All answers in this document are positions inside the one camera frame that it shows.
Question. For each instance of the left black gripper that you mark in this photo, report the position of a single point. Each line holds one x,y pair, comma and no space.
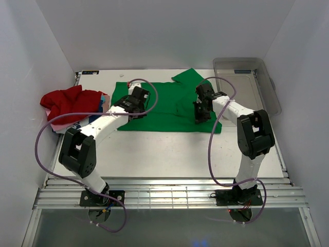
142,93

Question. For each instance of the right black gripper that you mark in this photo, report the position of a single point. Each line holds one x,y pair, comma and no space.
201,108

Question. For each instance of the green t shirt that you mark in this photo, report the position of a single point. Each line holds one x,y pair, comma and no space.
174,111

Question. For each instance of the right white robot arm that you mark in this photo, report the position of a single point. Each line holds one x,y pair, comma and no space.
255,138

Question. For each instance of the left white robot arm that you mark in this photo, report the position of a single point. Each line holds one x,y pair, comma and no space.
78,150

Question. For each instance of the grey plastic bin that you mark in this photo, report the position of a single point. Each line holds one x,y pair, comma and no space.
254,87

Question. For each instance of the blue label sticker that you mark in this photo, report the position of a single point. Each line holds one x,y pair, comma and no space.
90,72

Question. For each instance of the red t shirt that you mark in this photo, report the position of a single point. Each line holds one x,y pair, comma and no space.
73,100

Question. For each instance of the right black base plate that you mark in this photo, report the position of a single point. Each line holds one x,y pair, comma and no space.
230,197

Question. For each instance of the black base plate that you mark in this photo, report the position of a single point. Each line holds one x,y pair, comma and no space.
88,199
230,197

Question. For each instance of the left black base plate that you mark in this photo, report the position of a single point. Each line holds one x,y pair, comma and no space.
88,199

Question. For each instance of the aluminium frame rail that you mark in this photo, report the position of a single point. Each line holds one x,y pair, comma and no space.
166,194

